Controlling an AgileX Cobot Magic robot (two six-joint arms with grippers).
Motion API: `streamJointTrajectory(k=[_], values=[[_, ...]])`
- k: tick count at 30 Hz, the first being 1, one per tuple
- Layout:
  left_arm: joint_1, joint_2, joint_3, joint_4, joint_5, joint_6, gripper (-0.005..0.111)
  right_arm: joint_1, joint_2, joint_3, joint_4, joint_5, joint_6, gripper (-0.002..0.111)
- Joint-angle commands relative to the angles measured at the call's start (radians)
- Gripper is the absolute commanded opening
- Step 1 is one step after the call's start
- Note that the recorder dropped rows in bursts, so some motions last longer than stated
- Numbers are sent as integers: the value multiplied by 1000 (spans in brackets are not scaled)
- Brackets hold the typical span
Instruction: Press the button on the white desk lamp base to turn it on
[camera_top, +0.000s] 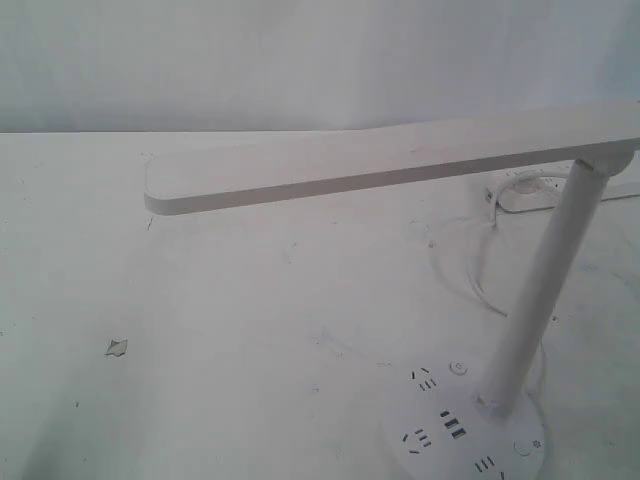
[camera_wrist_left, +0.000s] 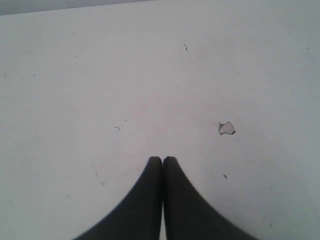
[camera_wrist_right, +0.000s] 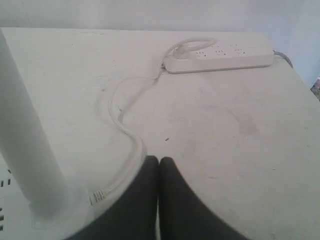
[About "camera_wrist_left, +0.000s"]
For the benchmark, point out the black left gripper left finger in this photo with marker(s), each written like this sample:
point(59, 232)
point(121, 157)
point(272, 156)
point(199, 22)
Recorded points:
point(138, 216)

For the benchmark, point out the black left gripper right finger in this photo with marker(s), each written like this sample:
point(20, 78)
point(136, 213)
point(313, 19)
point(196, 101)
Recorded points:
point(187, 215)

